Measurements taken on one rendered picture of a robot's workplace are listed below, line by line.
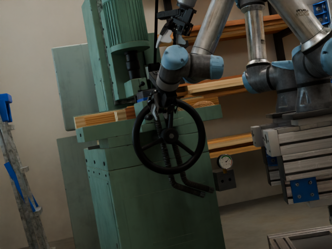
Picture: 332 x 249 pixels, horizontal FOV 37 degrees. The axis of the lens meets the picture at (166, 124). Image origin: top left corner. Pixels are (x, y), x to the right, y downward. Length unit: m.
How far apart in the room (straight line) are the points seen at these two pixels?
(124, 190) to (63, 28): 2.74
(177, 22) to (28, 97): 2.61
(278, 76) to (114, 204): 0.92
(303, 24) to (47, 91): 3.14
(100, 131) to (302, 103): 0.78
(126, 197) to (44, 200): 2.52
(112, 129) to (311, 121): 0.76
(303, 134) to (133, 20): 0.88
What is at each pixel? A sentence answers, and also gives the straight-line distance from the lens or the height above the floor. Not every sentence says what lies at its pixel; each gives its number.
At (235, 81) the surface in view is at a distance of 4.22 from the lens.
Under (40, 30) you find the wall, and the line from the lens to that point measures 4.55.
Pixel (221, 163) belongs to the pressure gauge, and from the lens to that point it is 2.06.
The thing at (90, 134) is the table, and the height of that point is 0.87.
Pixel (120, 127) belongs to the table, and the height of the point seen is 0.87.
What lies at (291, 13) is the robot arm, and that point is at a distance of 1.65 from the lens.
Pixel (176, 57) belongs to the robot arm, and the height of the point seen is 1.05.
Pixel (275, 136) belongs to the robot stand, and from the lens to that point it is 1.75.
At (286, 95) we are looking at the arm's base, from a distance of 2.27.
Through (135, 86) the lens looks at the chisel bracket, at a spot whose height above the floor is 1.04.
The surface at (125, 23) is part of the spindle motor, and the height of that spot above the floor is 1.30.
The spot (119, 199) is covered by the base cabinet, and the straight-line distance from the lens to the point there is 2.00.
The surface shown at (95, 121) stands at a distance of 2.13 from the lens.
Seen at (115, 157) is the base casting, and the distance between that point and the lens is 1.99.
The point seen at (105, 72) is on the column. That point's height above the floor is 1.14.
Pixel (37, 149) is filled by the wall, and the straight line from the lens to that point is 4.46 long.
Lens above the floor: 0.87
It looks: level
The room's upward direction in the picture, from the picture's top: 10 degrees counter-clockwise
